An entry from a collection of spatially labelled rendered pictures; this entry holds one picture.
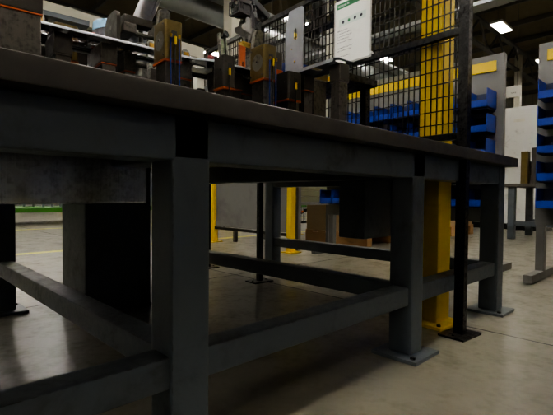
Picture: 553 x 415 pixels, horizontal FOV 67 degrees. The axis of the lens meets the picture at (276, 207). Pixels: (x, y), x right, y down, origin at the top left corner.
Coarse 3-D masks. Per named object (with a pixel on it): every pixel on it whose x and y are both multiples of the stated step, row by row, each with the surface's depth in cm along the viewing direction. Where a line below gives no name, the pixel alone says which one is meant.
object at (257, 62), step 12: (264, 48) 146; (252, 60) 151; (264, 60) 146; (276, 60) 148; (252, 72) 151; (264, 72) 146; (252, 84) 152; (264, 84) 147; (252, 96) 152; (264, 96) 147
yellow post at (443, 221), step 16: (448, 16) 168; (448, 48) 169; (432, 64) 169; (448, 64) 169; (432, 80) 169; (432, 96) 169; (432, 128) 169; (432, 192) 169; (448, 192) 172; (432, 208) 169; (448, 208) 172; (432, 224) 169; (448, 224) 173; (432, 240) 170; (448, 240) 173; (432, 256) 170; (448, 256) 173; (432, 272) 170; (432, 304) 170; (448, 304) 175; (432, 320) 170; (448, 320) 174
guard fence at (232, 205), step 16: (224, 192) 460; (240, 192) 440; (256, 192) 422; (288, 192) 386; (224, 208) 460; (240, 208) 440; (256, 208) 422; (288, 208) 386; (224, 224) 461; (240, 224) 440; (256, 224) 423; (288, 224) 387
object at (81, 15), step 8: (48, 8) 652; (56, 8) 660; (64, 8) 669; (72, 16) 677; (80, 16) 685; (88, 16) 694; (96, 16) 704; (184, 48) 822; (192, 48) 833; (200, 48) 847; (192, 56) 838; (200, 56) 847
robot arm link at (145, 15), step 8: (144, 0) 195; (152, 0) 195; (160, 0) 199; (136, 8) 199; (144, 8) 197; (152, 8) 198; (144, 16) 198; (152, 16) 201; (144, 32) 203; (128, 40) 200; (136, 40) 202; (144, 40) 205
